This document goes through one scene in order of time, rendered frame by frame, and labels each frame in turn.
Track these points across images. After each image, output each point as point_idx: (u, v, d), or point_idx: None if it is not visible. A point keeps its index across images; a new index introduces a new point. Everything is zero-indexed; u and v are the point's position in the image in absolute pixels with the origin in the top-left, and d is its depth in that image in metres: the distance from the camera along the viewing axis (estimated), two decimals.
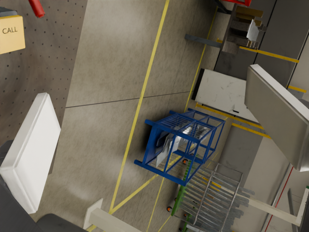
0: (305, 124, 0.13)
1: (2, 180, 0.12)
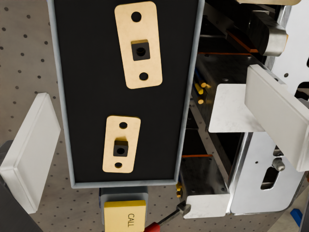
0: (305, 124, 0.13)
1: (2, 180, 0.12)
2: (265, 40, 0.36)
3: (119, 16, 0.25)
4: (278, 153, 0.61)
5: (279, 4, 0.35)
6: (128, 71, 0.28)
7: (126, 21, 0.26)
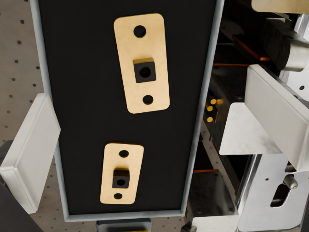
0: (305, 124, 0.13)
1: (2, 180, 0.12)
2: (284, 54, 0.32)
3: (119, 31, 0.21)
4: (290, 169, 0.57)
5: (302, 13, 0.31)
6: (130, 94, 0.24)
7: (128, 37, 0.21)
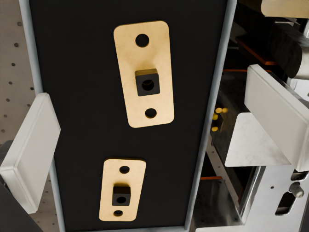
0: (305, 124, 0.13)
1: (2, 180, 0.12)
2: (295, 61, 0.30)
3: (120, 40, 0.19)
4: (296, 176, 0.55)
5: None
6: (132, 107, 0.22)
7: (129, 46, 0.20)
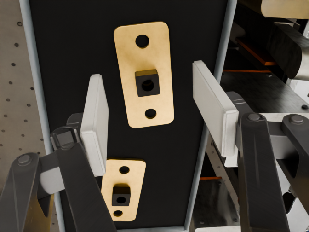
0: (222, 113, 0.14)
1: (79, 143, 0.14)
2: (295, 62, 0.30)
3: (120, 41, 0.19)
4: None
5: None
6: (132, 107, 0.22)
7: (129, 47, 0.20)
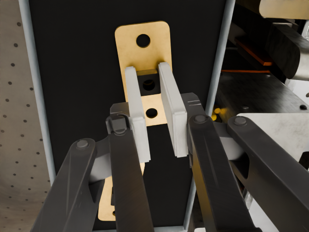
0: (171, 113, 0.14)
1: (128, 130, 0.15)
2: (294, 62, 0.30)
3: (121, 40, 0.19)
4: None
5: None
6: None
7: (130, 46, 0.20)
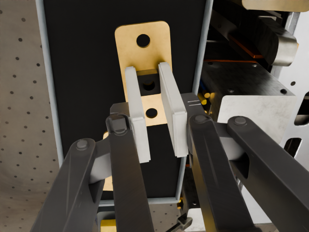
0: (171, 113, 0.14)
1: (128, 130, 0.15)
2: (273, 49, 0.33)
3: (121, 40, 0.19)
4: None
5: (289, 11, 0.32)
6: None
7: (130, 46, 0.20)
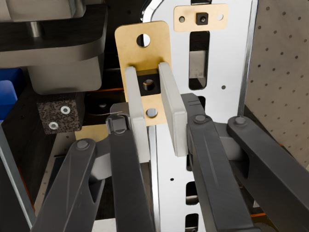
0: (171, 113, 0.14)
1: (128, 130, 0.15)
2: None
3: (121, 40, 0.19)
4: (192, 229, 0.70)
5: None
6: None
7: (130, 46, 0.20)
